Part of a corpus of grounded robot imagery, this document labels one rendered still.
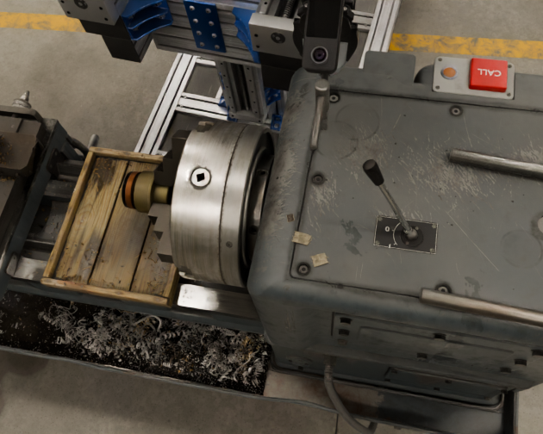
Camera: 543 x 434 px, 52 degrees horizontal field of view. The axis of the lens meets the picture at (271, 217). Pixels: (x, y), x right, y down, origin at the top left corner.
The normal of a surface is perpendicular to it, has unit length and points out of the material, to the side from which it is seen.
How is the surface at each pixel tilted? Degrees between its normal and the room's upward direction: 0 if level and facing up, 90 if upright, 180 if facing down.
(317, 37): 31
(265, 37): 90
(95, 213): 0
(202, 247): 56
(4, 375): 0
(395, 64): 0
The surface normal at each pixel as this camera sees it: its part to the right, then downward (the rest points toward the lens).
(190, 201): -0.16, 0.04
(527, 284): -0.08, -0.41
